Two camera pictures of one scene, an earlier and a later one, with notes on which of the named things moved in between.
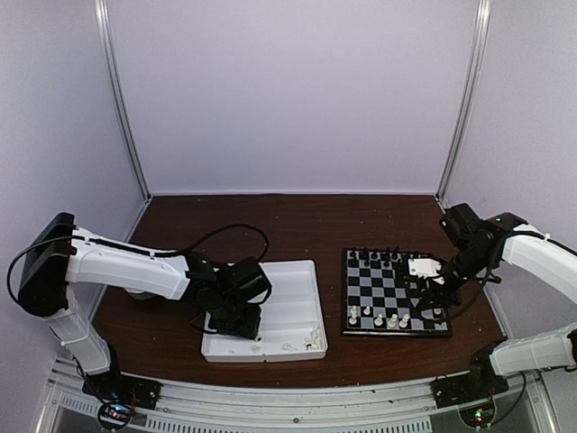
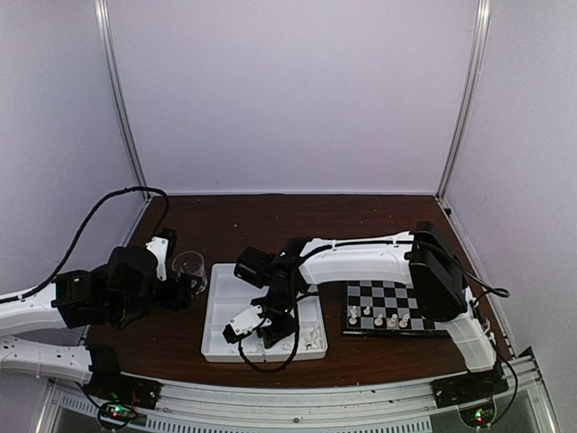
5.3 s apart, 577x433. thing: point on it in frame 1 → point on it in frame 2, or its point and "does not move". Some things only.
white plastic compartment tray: x=292 y=322 does not move
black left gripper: x=250 y=329 → x=179 y=295
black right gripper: x=435 y=293 → x=277 y=333
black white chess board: x=374 y=299 does not move
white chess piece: x=403 y=324 does not move
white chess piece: x=392 y=322 does not move
